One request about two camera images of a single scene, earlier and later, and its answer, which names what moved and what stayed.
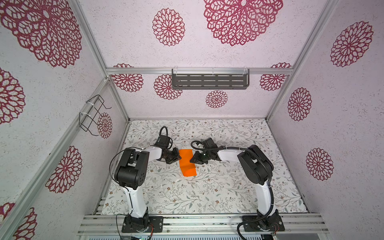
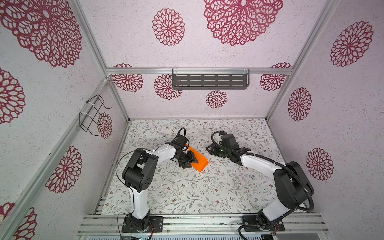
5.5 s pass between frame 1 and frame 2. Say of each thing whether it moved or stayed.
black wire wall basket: stayed
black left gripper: moved
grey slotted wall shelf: stayed
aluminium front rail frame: stayed
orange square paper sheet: moved
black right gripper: moved
